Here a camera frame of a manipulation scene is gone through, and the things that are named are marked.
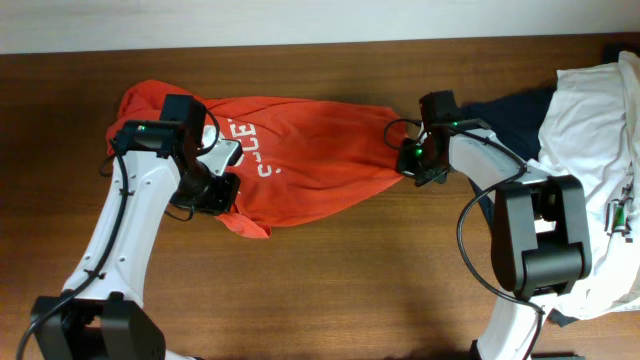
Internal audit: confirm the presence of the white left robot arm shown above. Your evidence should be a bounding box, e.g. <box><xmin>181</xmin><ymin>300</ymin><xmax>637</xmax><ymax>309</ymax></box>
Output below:
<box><xmin>16</xmin><ymin>94</ymin><xmax>243</xmax><ymax>360</ymax></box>

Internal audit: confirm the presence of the dark navy garment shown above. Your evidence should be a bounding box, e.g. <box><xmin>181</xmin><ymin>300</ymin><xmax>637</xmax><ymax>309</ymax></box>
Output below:
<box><xmin>459</xmin><ymin>87</ymin><xmax>581</xmax><ymax>329</ymax></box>

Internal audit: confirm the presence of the orange soccer t-shirt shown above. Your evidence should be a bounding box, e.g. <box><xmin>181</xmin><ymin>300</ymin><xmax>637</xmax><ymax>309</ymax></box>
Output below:
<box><xmin>105</xmin><ymin>79</ymin><xmax>409</xmax><ymax>240</ymax></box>

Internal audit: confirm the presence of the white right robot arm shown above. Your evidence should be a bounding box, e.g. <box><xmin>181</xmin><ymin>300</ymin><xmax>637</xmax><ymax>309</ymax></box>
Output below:
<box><xmin>396</xmin><ymin>90</ymin><xmax>592</xmax><ymax>360</ymax></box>

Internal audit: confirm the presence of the white t-shirt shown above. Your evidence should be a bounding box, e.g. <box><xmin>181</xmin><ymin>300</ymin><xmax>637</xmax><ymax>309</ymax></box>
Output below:
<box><xmin>532</xmin><ymin>51</ymin><xmax>639</xmax><ymax>320</ymax></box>

